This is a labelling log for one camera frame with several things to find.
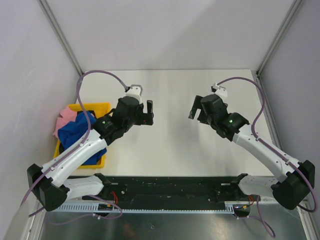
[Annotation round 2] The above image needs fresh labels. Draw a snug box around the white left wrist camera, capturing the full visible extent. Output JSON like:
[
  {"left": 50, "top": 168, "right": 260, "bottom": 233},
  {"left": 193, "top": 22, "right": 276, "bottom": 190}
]
[{"left": 125, "top": 84, "right": 143, "bottom": 104}]

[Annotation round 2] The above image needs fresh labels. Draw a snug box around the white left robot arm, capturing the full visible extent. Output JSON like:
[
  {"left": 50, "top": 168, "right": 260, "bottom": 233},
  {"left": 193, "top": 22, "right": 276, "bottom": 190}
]
[{"left": 27, "top": 96, "right": 154, "bottom": 212}]

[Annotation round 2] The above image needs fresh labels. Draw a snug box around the yellow plastic bin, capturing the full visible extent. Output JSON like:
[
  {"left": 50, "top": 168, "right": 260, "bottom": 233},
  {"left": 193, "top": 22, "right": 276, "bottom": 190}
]
[{"left": 53, "top": 102, "right": 111, "bottom": 169}]

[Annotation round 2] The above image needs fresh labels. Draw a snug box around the blue t shirt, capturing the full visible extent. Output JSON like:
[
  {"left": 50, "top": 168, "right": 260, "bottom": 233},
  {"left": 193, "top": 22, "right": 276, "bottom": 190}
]
[{"left": 57, "top": 111, "right": 107, "bottom": 166}]

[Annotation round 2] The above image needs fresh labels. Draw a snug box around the left aluminium frame post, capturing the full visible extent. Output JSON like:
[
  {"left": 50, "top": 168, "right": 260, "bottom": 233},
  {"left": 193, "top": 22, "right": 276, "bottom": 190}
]
[{"left": 37, "top": 0, "right": 84, "bottom": 76}]

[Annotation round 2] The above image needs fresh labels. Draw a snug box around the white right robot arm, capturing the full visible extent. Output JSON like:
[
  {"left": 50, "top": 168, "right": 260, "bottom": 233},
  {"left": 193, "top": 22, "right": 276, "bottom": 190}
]
[{"left": 189, "top": 94, "right": 315, "bottom": 210}]

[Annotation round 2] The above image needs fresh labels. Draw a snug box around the aluminium frame post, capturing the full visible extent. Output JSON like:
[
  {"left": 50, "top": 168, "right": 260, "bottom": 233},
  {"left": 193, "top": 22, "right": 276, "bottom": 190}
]
[
  {"left": 255, "top": 0, "right": 305, "bottom": 77},
  {"left": 37, "top": 0, "right": 84, "bottom": 76}
]

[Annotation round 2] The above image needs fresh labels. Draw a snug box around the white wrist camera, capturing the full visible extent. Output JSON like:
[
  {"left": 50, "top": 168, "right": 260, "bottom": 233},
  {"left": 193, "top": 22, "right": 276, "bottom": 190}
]
[
  {"left": 125, "top": 84, "right": 143, "bottom": 104},
  {"left": 211, "top": 83, "right": 228, "bottom": 100}
]

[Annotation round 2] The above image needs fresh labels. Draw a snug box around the right aluminium frame post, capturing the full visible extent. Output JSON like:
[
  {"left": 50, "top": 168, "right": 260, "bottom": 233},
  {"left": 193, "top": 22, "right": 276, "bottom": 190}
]
[{"left": 255, "top": 0, "right": 305, "bottom": 77}]

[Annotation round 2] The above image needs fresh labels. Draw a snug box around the pink t shirt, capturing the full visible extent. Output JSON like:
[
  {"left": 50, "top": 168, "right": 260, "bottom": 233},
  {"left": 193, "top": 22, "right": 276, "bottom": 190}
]
[{"left": 52, "top": 106, "right": 77, "bottom": 139}]

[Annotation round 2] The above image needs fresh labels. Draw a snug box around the grey slotted cable duct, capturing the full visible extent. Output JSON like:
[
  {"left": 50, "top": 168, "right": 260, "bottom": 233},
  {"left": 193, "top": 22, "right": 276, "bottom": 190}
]
[{"left": 53, "top": 201, "right": 236, "bottom": 216}]

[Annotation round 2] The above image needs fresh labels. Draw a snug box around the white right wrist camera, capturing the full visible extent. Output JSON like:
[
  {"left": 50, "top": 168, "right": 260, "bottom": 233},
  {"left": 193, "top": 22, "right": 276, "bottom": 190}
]
[{"left": 211, "top": 83, "right": 228, "bottom": 100}]

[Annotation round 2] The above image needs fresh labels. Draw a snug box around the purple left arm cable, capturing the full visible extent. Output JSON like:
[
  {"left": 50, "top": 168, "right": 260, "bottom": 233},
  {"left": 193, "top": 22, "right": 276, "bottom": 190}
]
[{"left": 21, "top": 70, "right": 131, "bottom": 218}]

